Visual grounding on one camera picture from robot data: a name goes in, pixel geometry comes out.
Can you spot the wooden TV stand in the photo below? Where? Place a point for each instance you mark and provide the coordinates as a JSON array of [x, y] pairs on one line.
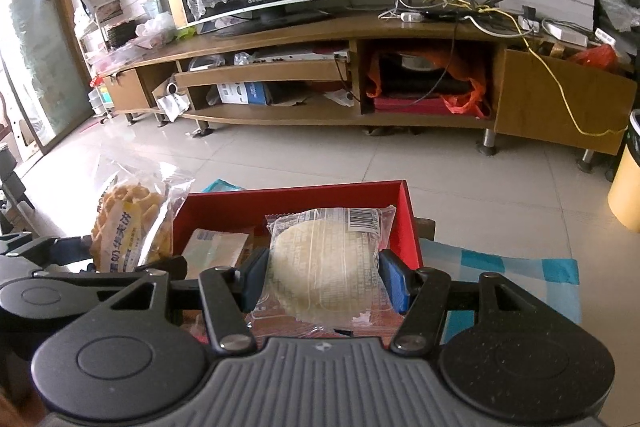
[[538, 89]]

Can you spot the red cardboard box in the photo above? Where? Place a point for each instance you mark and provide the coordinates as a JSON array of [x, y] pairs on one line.
[[324, 244]]

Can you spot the orange plastic bag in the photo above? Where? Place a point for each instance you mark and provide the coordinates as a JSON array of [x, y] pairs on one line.
[[431, 82]]

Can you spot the beige sandwich bread packet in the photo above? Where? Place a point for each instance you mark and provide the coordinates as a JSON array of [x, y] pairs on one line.
[[211, 249]]

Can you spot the waffle snack bag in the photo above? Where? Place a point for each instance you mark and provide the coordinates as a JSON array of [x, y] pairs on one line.
[[139, 202]]

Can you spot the blue white box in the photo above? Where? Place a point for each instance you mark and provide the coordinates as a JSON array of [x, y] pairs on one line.
[[244, 93]]

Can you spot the blue white checkered tablecloth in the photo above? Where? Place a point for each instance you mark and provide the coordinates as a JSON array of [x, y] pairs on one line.
[[554, 282]]

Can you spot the white round cake packet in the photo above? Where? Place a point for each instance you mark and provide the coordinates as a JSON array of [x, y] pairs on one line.
[[322, 276]]

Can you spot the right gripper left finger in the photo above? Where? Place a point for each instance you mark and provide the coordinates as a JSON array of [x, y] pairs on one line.
[[227, 295]]

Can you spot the yellow trash bin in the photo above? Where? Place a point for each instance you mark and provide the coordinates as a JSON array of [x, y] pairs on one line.
[[624, 194]]

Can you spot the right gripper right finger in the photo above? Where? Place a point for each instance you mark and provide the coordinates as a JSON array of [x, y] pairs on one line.
[[420, 296]]

